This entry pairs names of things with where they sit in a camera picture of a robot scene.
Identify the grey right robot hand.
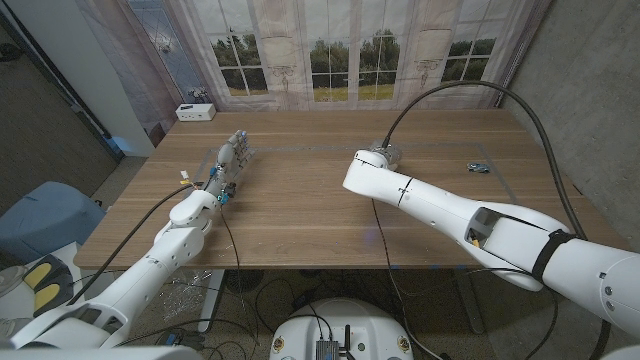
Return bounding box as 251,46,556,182
367,139,404,171

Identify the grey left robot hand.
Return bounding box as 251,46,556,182
202,129,256,206

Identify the blue padded chair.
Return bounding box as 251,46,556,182
0,180,107,266

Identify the white power strip box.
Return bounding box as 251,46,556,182
174,103,217,123

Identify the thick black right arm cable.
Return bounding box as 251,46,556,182
382,79,614,360

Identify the grey module on torso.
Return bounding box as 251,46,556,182
314,339,341,360

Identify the thin black right hand cable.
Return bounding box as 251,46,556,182
370,198,446,360

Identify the thin black hand cable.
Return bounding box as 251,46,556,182
219,209,244,311
370,198,446,360

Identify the thin black left hand cable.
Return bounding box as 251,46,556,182
219,209,244,311

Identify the grey table leg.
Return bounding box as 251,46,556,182
452,269,486,335

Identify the white table leg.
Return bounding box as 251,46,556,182
197,269,226,334

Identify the black and yellow case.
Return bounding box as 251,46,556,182
22,253,76,319

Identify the printed window backdrop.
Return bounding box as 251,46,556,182
74,0,554,149

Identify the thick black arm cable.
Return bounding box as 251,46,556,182
67,182,204,306
382,79,614,360

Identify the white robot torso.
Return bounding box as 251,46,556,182
269,298,415,360

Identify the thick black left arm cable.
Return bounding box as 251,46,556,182
67,182,204,306

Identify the clear plastic wrap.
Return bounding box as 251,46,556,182
163,271,212,321

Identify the black round base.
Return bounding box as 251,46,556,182
224,269,265,295

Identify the blue black floor plug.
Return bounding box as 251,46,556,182
163,331,206,351

